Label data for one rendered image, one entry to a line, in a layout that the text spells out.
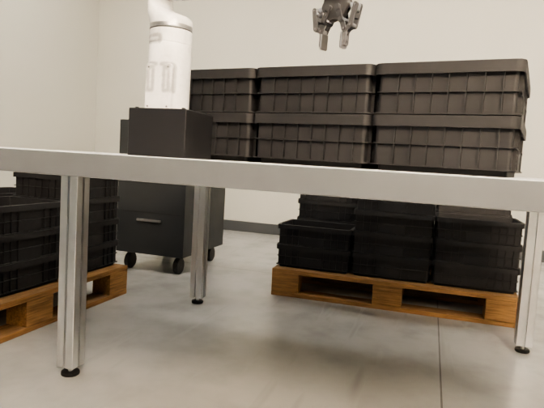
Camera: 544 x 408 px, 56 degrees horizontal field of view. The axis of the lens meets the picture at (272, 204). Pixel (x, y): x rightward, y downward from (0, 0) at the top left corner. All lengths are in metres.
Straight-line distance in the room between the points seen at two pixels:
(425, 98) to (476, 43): 3.71
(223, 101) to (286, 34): 3.75
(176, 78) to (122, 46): 4.66
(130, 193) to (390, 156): 2.23
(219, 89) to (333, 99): 0.31
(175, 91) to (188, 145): 0.12
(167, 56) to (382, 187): 0.60
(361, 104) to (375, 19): 3.77
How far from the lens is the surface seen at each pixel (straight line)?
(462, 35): 4.86
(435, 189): 0.72
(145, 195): 3.12
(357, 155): 1.18
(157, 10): 1.18
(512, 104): 1.13
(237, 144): 1.30
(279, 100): 1.26
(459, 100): 1.14
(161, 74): 1.14
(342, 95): 1.20
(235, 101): 1.32
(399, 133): 1.15
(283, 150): 1.24
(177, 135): 1.09
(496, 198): 0.73
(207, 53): 5.31
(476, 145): 1.13
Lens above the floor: 0.70
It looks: 5 degrees down
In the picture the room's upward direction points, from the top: 3 degrees clockwise
